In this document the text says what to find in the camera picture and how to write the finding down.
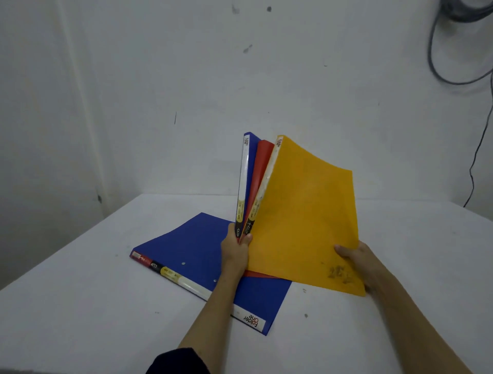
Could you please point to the person's left hand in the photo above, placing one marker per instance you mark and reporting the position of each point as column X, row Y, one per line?
column 233, row 256

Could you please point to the blue plastic folder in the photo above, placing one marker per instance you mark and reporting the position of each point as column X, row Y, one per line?
column 192, row 246
column 251, row 154

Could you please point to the black sleeve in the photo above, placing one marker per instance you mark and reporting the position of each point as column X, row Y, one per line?
column 177, row 363

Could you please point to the person's right thumb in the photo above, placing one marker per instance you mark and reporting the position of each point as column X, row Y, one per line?
column 346, row 252

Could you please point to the person's left thumb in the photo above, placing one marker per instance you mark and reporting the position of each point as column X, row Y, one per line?
column 246, row 240

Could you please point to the person's right hand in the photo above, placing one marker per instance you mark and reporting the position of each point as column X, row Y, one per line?
column 368, row 266

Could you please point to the person's left forearm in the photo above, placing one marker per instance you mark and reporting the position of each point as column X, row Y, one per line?
column 213, row 312

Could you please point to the yellow plastic folder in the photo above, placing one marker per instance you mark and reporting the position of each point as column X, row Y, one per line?
column 308, row 223

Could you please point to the red plastic folder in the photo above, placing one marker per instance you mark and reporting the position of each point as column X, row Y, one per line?
column 260, row 169

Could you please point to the person's right forearm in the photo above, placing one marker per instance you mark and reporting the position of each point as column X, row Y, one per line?
column 416, row 327

